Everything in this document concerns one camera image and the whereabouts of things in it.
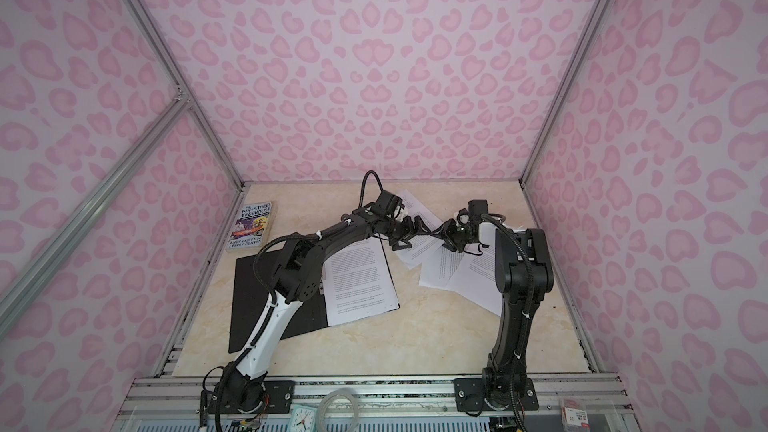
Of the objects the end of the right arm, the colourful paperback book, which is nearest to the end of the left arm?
the end of the right arm

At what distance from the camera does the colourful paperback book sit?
1.02 m

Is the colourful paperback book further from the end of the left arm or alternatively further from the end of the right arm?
the end of the right arm
